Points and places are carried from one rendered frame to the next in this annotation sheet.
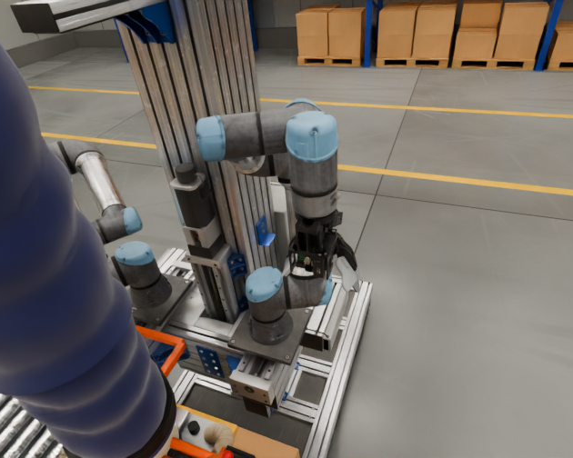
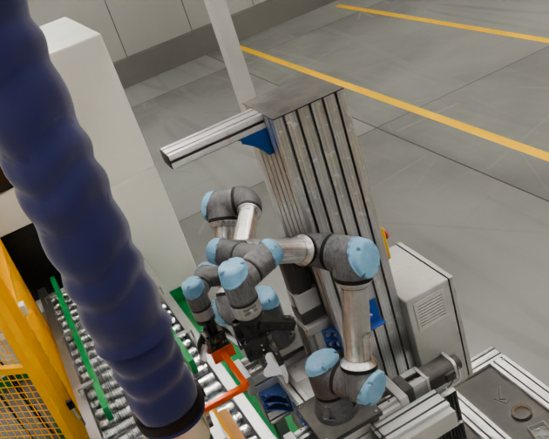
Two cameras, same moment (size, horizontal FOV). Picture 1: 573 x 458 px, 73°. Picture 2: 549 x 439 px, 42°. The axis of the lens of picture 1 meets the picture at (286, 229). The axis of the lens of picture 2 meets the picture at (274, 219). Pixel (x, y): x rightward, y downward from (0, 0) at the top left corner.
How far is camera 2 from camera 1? 1.51 m
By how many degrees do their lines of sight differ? 42
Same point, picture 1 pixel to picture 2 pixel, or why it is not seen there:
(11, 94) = (107, 233)
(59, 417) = (120, 381)
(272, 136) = not seen: hidden behind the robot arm
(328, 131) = (229, 275)
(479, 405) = not seen: outside the picture
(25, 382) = (104, 352)
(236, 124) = (222, 249)
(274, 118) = (239, 252)
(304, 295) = (343, 387)
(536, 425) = not seen: outside the picture
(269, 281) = (321, 361)
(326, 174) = (235, 298)
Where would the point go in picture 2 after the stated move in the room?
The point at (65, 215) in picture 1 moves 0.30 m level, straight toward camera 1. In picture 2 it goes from (123, 281) to (87, 356)
